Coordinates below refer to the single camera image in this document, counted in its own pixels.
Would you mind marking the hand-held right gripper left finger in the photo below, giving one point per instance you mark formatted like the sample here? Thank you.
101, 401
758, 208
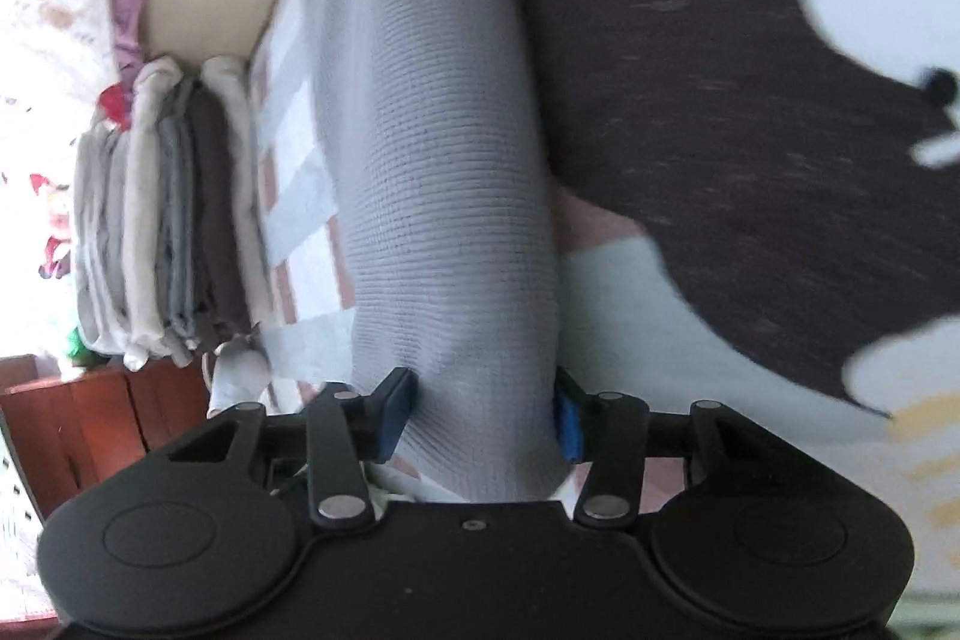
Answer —
399, 416

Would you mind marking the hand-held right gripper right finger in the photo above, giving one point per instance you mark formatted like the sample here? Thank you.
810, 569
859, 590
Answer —
568, 424

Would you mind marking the grey long-sleeve shirt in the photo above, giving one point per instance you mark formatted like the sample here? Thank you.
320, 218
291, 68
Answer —
450, 197

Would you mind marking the white crumpled cloth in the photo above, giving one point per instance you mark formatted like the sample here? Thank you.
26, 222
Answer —
238, 374

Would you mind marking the dark brown folded garment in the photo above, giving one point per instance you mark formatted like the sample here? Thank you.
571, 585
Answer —
217, 220

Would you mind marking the cream folded garment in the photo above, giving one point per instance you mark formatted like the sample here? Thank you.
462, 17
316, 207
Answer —
249, 175
142, 235

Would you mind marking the reddish wooden cabinet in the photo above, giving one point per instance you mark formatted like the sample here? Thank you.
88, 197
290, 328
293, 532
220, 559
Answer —
90, 415

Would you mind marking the dark brown penguin print cloth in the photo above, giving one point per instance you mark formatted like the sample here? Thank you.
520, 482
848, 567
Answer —
712, 123

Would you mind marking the pale grey folded garment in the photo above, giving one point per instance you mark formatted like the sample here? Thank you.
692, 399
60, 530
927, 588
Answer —
101, 235

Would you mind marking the white red bear printed bedsheet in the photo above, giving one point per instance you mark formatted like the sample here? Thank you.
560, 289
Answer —
52, 48

